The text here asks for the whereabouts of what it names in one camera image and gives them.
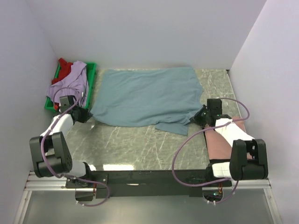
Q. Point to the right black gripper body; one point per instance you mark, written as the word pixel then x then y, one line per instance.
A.
pixel 206 114

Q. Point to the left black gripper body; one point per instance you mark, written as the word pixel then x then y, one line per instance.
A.
pixel 81 114

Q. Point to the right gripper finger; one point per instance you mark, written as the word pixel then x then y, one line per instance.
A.
pixel 196 119
pixel 203 110

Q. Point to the blue t-shirt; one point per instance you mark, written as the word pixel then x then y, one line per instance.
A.
pixel 165 98

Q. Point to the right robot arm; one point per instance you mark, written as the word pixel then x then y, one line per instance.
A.
pixel 248 160

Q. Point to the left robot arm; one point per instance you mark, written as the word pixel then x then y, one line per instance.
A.
pixel 49 151

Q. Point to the lavender t-shirt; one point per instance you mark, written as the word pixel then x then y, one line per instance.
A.
pixel 75 84

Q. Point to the folded pink t-shirt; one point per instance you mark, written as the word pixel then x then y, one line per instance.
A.
pixel 231 129

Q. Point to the green plastic bin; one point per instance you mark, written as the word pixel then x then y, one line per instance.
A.
pixel 91 70

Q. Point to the red t-shirt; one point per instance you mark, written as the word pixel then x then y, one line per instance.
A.
pixel 64 71

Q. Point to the black base beam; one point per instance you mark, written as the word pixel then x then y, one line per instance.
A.
pixel 132 183

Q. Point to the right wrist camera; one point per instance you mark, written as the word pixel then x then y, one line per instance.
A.
pixel 214 106

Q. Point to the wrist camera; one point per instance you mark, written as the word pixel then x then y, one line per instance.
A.
pixel 214 106
pixel 65 102

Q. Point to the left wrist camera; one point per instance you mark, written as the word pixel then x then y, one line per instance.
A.
pixel 65 102

